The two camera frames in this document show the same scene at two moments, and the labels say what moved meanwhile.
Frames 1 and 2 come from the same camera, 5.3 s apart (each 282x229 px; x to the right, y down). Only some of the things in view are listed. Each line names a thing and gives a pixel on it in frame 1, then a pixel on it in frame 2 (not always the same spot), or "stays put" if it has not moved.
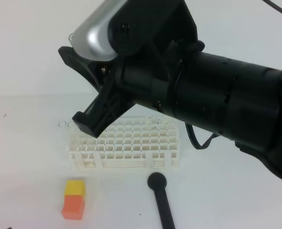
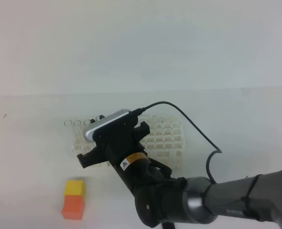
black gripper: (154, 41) → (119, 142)
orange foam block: (74, 207) stays put
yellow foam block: (75, 187) stays put
